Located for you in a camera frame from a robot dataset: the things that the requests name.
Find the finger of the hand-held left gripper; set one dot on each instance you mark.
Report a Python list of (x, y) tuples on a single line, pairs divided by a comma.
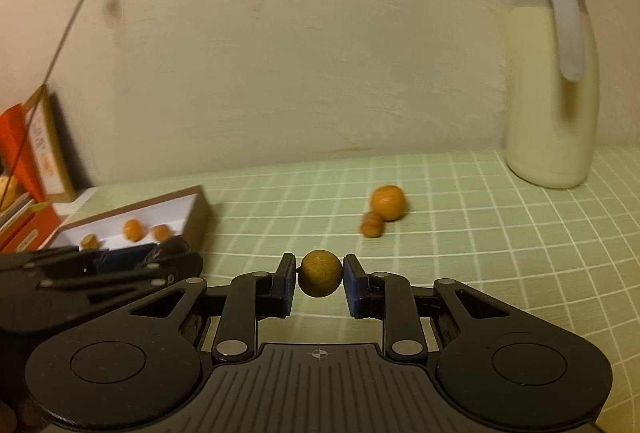
[(120, 260), (125, 288)]

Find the white cardboard box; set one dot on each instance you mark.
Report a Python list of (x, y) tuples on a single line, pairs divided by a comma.
[(165, 213)]

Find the orange fruit piece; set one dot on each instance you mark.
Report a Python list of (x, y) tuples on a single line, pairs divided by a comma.
[(90, 241)]

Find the orange tangerine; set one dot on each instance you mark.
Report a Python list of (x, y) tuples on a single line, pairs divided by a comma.
[(387, 202)]

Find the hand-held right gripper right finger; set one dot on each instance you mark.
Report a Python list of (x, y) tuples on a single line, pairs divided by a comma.
[(354, 285)]

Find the small orange kumquat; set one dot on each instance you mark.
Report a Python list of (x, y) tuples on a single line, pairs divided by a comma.
[(372, 224)]

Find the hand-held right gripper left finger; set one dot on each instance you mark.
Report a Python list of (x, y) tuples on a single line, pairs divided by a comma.
[(285, 285)]

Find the dark brown chestnut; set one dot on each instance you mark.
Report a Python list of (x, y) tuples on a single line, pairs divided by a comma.
[(172, 245)]

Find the cream thermos jug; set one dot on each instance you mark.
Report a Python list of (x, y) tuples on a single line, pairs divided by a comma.
[(540, 113)]

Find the brown longan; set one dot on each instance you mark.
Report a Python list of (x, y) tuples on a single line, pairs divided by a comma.
[(320, 273)]

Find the wooden picture frame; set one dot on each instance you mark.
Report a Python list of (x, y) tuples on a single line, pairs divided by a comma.
[(60, 173)]

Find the red box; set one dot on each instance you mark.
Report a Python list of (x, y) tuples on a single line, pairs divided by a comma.
[(45, 218)]

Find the green checked tablecloth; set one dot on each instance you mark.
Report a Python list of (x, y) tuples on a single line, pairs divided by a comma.
[(450, 223)]

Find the round orange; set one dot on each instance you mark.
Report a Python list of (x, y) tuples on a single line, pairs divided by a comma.
[(161, 232)]

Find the oval orange kumquat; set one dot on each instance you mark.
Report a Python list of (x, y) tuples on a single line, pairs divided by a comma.
[(132, 230)]

